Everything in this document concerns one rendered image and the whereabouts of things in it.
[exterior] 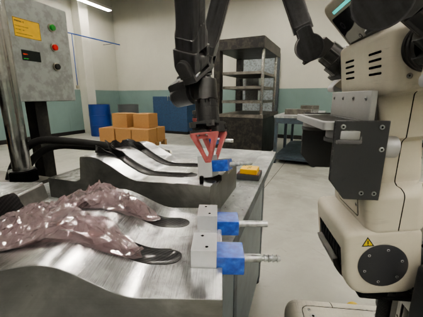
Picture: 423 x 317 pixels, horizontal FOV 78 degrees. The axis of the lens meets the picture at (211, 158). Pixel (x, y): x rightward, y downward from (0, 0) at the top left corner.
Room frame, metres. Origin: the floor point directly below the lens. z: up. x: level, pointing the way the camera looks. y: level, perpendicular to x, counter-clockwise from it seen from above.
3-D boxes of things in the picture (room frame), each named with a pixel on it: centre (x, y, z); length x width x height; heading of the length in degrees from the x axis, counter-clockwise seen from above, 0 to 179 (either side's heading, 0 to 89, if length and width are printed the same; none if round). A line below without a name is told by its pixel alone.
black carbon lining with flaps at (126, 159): (0.75, 0.19, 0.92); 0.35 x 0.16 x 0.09; 71
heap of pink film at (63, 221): (0.40, 0.23, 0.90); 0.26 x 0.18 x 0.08; 88
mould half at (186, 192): (0.76, 0.20, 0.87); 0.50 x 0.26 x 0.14; 71
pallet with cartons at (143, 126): (5.71, 1.72, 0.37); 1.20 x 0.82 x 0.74; 73
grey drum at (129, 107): (7.57, 2.39, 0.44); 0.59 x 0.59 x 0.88
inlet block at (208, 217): (0.45, -0.04, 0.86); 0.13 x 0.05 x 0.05; 88
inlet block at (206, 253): (0.34, -0.04, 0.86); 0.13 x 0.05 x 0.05; 88
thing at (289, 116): (4.95, -1.74, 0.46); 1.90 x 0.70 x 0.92; 155
